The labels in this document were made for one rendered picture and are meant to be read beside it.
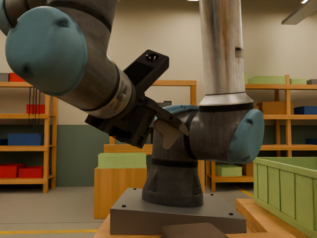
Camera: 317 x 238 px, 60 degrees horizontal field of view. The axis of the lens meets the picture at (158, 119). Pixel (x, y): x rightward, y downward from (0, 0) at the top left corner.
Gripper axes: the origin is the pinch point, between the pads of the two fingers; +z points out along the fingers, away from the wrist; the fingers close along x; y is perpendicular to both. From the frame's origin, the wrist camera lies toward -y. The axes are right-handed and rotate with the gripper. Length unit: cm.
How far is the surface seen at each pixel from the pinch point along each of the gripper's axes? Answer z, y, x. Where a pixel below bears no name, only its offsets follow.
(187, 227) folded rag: -16.5, 13.1, 17.2
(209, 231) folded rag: -16.8, 12.0, 19.8
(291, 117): 500, -160, 37
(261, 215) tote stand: 46, 10, 28
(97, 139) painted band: 437, 44, -279
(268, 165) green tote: 47, -6, 24
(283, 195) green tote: 40, 1, 31
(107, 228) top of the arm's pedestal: 3.1, 25.6, -0.2
